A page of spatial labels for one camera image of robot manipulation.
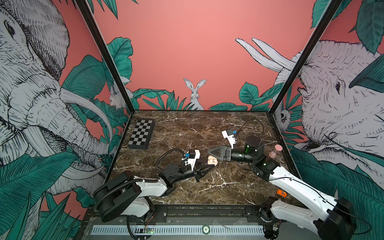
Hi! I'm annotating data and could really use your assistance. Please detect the pink round disc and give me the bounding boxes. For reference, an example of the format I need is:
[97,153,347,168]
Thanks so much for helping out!
[207,156,218,166]

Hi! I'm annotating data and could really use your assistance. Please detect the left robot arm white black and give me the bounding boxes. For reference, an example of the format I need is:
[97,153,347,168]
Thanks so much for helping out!
[93,148,218,222]

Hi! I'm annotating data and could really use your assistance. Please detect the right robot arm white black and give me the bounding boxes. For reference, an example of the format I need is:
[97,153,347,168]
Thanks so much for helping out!
[208,129,373,240]

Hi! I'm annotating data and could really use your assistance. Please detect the pink hourglass timer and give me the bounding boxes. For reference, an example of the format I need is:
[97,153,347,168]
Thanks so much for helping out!
[269,145,283,159]

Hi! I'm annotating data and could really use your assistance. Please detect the black white checkerboard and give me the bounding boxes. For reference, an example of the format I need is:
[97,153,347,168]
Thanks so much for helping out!
[128,119,156,150]

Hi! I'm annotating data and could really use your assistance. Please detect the small orange toy car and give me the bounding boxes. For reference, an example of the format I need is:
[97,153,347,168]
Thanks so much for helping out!
[277,189,288,198]

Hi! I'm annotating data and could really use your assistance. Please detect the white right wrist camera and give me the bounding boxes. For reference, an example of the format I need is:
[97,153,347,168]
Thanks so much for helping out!
[222,129,237,149]

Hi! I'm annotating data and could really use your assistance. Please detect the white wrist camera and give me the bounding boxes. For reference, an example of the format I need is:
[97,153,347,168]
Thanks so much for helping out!
[222,129,237,149]
[182,150,201,171]

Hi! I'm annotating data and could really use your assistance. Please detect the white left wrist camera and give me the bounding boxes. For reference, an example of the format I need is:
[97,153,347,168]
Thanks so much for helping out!
[182,150,201,171]

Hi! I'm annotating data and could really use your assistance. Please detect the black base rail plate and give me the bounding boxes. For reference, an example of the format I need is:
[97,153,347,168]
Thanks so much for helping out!
[136,204,283,226]

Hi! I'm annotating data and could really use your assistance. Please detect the white slotted cable duct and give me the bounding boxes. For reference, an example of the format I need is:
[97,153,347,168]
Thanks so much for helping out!
[91,225,264,236]

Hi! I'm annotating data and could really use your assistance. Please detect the black metal frame post right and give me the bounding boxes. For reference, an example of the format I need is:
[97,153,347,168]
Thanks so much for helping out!
[269,0,342,115]

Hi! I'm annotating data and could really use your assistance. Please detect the black metal frame post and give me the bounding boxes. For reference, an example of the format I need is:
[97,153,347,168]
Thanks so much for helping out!
[269,0,342,115]
[75,0,135,114]

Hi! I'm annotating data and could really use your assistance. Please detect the black metal frame post left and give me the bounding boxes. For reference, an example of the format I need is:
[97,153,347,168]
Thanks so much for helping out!
[75,0,135,114]

